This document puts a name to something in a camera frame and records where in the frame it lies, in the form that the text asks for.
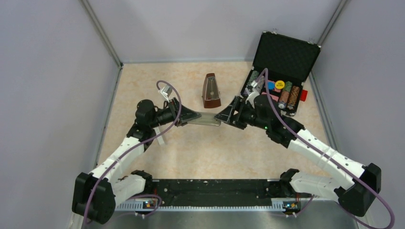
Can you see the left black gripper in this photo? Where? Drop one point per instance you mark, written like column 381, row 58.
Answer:
column 187, row 115

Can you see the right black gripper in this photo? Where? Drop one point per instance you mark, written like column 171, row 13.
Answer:
column 228, row 116

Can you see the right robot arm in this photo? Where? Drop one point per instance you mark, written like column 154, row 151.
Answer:
column 350, row 184

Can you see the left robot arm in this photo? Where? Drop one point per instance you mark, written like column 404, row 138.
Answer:
column 99, row 192

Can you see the brown wooden metronome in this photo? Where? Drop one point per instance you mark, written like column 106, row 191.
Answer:
column 210, row 93

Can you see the blue chip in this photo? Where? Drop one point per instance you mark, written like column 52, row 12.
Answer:
column 271, row 85

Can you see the yellow big blind chip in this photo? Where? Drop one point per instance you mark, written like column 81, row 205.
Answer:
column 279, row 84

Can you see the red block behind case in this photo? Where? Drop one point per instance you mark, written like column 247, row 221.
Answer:
column 303, row 95

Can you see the black poker chip case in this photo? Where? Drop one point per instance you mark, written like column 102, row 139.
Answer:
column 287, row 59

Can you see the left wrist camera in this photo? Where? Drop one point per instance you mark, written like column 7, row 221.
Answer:
column 166, row 92

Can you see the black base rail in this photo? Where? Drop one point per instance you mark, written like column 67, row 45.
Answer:
column 220, row 192

